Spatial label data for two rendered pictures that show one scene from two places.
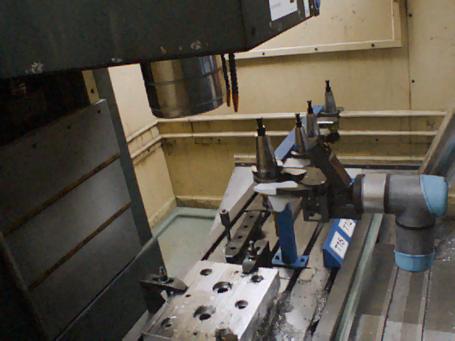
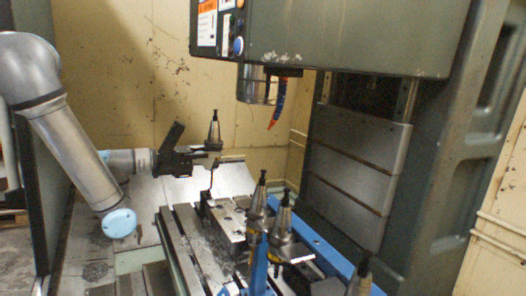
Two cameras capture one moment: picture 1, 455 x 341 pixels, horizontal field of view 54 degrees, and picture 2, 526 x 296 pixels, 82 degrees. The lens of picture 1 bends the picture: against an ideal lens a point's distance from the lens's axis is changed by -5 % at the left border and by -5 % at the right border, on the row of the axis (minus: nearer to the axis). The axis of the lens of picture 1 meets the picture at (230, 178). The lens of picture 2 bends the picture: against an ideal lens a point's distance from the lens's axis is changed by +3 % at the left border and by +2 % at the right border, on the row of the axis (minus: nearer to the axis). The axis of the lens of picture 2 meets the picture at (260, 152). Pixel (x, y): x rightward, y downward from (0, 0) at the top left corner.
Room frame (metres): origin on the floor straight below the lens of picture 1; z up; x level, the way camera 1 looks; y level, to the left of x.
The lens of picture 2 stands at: (1.48, -0.76, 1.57)
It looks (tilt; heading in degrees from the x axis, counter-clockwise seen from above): 17 degrees down; 123
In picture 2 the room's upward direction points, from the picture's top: 6 degrees clockwise
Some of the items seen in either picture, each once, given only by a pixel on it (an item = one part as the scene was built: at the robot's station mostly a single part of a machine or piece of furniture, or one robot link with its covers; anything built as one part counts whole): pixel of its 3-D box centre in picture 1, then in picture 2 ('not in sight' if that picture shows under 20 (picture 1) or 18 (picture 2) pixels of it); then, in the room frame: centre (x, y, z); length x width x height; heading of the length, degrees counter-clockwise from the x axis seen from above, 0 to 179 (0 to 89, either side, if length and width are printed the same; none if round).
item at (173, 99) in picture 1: (184, 78); (261, 83); (0.93, 0.05, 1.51); 0.16 x 0.16 x 0.12
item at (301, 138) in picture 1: (301, 138); (260, 196); (1.13, -0.20, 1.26); 0.04 x 0.04 x 0.07
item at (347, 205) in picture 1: (332, 194); (172, 161); (0.80, -0.19, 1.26); 0.12 x 0.08 x 0.09; 62
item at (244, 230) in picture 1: (244, 240); (308, 281); (1.22, -0.01, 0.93); 0.26 x 0.05 x 0.06; 157
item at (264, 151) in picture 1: (264, 149); (214, 131); (0.86, -0.08, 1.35); 0.04 x 0.04 x 0.07
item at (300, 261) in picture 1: (283, 217); (261, 252); (1.11, -0.13, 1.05); 0.10 x 0.05 x 0.30; 62
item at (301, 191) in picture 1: (299, 187); not in sight; (0.80, -0.13, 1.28); 0.09 x 0.05 x 0.02; 75
